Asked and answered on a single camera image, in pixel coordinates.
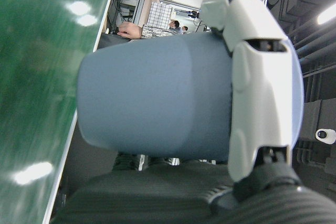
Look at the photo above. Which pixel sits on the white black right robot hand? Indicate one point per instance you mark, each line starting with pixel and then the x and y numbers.
pixel 258 98

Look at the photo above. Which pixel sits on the blue-grey plastic cup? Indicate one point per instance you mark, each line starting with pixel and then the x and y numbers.
pixel 157 98

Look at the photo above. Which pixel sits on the bystander hand with dark sleeve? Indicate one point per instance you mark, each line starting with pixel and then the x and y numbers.
pixel 128 30

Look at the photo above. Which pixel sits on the ceiling light fixture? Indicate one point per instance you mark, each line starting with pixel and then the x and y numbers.
pixel 328 15

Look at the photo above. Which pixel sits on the person with dark hair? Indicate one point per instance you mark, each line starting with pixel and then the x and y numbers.
pixel 175 26

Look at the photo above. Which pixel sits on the white grid panel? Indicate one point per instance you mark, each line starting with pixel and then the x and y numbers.
pixel 158 15

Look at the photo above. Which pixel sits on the white security camera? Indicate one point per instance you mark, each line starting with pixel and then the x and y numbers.
pixel 325 135

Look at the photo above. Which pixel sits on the green conveyor belt aluminium frame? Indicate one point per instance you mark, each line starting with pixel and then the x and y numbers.
pixel 36 90

